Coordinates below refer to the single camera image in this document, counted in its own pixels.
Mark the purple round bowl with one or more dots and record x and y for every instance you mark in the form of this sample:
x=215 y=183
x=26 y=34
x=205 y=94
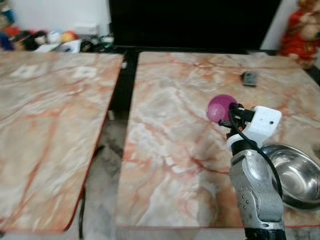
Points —
x=219 y=106

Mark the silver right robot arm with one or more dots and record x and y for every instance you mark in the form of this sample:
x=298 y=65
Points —
x=255 y=190

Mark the small grey square object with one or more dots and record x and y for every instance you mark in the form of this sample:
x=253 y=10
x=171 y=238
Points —
x=249 y=78

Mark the stainless steel bowl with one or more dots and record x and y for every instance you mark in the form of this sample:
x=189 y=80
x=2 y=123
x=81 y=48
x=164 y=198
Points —
x=295 y=175

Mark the large black screen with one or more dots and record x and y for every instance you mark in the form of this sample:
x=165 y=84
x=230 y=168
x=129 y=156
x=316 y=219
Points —
x=195 y=22

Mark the red and gold figurine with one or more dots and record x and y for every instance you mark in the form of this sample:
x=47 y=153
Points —
x=300 y=35

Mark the orange round toy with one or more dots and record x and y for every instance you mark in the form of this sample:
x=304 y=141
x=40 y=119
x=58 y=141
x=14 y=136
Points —
x=69 y=36

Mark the white round toy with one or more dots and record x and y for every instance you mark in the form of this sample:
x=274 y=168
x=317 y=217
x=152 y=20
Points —
x=53 y=37

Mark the black haired doll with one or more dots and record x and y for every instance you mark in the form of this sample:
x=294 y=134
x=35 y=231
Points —
x=40 y=39

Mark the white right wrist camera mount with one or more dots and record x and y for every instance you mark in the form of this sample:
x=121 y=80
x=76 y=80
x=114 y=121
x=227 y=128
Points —
x=264 y=125

